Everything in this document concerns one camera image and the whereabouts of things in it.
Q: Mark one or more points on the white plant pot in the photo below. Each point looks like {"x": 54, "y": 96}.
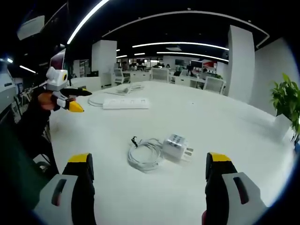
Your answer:
{"x": 282, "y": 127}

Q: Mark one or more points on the person's left hand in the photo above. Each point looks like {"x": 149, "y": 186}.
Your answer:
{"x": 45, "y": 100}

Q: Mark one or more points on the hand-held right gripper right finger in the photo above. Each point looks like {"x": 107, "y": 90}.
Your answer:
{"x": 225, "y": 194}

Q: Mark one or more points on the white office chair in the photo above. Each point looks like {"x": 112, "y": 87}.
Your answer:
{"x": 120, "y": 76}
{"x": 160, "y": 75}
{"x": 214, "y": 84}

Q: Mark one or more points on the person's right hand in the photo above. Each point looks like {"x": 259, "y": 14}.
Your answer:
{"x": 204, "y": 218}

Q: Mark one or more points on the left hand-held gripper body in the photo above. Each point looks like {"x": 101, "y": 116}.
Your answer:
{"x": 54, "y": 78}

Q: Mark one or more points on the white power strip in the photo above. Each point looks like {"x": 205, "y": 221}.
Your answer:
{"x": 126, "y": 103}

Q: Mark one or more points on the white desk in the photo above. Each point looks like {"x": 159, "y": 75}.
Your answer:
{"x": 211, "y": 122}

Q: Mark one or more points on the white charger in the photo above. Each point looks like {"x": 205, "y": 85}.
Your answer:
{"x": 174, "y": 145}

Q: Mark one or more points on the red screen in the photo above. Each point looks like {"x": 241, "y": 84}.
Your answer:
{"x": 58, "y": 59}

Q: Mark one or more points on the green potted plant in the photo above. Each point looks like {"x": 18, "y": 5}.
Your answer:
{"x": 287, "y": 96}

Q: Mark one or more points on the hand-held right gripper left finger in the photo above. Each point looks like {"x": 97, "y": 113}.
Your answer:
{"x": 68, "y": 197}

